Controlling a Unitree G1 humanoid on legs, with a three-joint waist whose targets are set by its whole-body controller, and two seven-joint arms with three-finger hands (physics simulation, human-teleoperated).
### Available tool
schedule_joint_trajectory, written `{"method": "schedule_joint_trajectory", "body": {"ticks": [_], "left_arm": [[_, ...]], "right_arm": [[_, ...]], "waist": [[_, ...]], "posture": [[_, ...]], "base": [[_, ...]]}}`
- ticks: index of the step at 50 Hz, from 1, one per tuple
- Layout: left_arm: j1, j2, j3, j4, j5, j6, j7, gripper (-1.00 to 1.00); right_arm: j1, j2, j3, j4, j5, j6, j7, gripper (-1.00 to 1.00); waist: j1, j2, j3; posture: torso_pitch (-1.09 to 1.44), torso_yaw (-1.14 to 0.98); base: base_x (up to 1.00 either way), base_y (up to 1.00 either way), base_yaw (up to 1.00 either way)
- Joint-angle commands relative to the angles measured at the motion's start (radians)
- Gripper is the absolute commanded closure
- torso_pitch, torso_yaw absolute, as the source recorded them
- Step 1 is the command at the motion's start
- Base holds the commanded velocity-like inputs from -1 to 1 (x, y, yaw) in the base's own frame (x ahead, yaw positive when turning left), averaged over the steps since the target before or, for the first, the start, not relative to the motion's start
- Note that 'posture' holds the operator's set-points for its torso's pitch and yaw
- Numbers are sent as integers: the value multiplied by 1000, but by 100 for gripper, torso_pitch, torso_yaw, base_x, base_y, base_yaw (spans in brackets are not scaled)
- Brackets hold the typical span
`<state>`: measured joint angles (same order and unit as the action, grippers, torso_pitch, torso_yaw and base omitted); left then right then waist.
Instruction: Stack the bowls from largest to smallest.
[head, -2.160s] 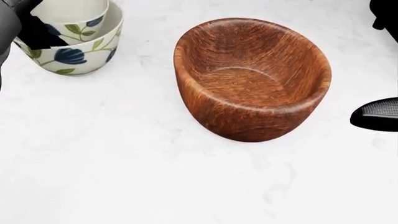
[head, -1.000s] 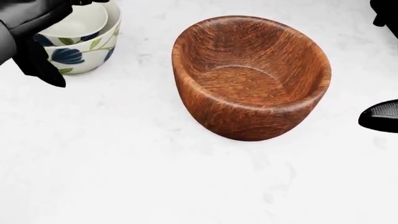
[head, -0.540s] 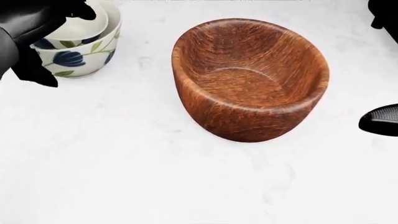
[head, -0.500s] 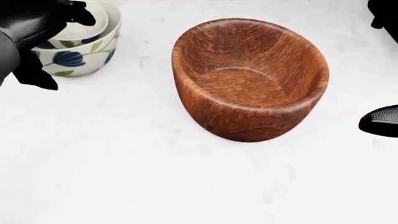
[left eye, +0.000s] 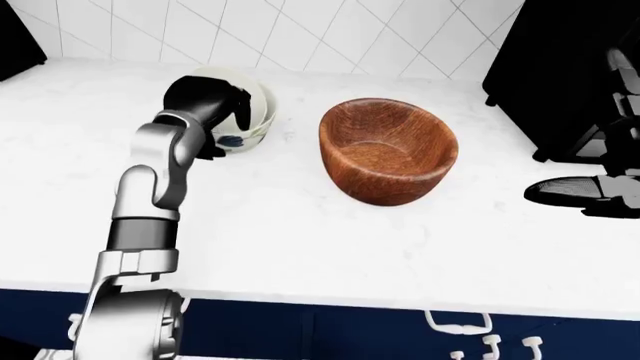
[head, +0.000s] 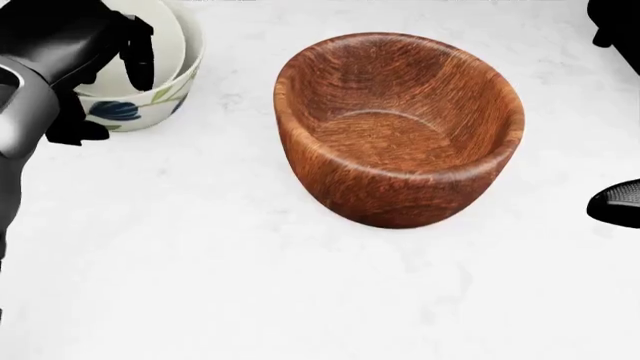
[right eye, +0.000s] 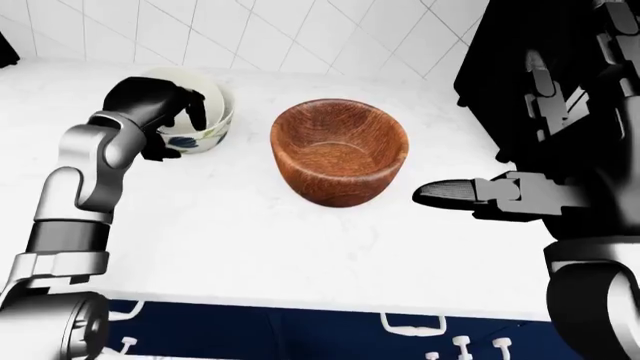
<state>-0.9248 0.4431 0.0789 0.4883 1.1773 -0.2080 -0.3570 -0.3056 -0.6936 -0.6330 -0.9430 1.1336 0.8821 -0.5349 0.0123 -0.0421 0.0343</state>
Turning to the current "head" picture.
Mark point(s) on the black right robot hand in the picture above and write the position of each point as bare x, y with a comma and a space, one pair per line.
616, 205

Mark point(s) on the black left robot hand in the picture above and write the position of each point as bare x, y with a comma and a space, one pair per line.
75, 41

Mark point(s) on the white floral print bowl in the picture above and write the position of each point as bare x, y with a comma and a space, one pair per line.
150, 107

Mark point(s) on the large brown wooden bowl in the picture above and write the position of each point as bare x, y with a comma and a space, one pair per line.
400, 127

